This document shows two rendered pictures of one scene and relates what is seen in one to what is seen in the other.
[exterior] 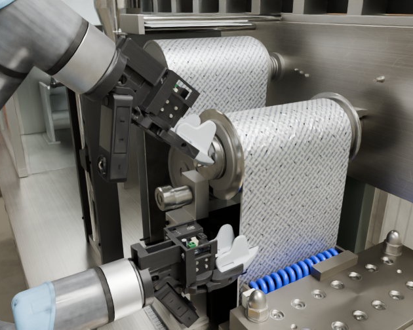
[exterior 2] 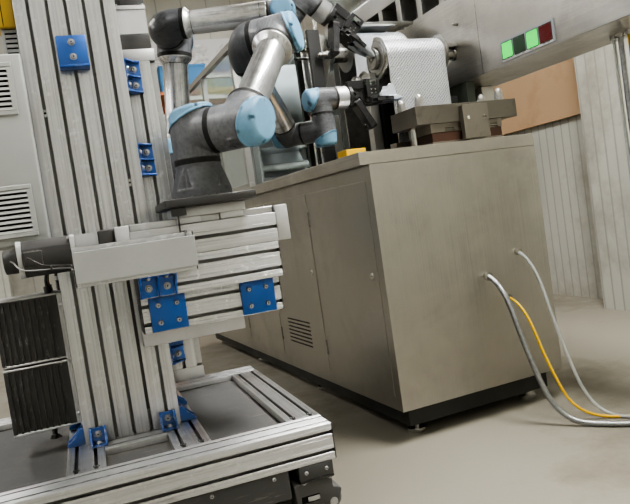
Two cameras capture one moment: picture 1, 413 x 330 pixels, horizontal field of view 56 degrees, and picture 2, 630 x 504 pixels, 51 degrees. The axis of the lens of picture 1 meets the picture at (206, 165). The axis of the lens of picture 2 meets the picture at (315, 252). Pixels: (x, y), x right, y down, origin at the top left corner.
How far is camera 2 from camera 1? 197 cm
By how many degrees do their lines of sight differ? 20
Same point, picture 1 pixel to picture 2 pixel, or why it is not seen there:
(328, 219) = (442, 93)
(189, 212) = not seen: hidden behind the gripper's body
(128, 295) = (344, 91)
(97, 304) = (333, 91)
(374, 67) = (453, 20)
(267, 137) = (397, 44)
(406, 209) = (611, 225)
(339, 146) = (437, 53)
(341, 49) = (440, 21)
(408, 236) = (620, 252)
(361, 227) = not seen: hidden behind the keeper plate
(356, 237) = not seen: hidden behind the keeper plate
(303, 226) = (426, 93)
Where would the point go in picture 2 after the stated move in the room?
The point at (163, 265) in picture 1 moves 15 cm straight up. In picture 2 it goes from (357, 87) to (350, 42)
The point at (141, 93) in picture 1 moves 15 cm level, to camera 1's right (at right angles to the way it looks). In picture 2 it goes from (342, 22) to (386, 14)
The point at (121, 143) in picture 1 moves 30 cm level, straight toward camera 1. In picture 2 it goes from (336, 37) to (348, 9)
